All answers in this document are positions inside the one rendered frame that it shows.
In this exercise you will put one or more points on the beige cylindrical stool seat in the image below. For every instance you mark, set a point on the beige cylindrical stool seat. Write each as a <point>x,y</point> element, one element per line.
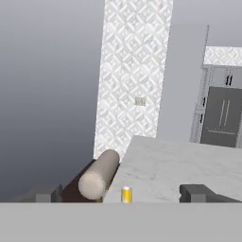
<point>98,175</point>

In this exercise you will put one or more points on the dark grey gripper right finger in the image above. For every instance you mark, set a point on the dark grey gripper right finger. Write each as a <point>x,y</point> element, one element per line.
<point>195,193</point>

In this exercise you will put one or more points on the yellow can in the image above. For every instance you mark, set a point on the yellow can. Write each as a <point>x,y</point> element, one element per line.
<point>126,194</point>

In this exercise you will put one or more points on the grey wall outlet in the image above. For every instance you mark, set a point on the grey wall outlet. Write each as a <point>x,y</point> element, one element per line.
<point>140,101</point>

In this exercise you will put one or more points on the dark grey fridge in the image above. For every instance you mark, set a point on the dark grey fridge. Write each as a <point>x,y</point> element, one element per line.
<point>222,116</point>

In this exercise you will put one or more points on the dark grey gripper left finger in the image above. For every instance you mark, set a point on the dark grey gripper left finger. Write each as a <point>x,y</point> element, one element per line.
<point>47,193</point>

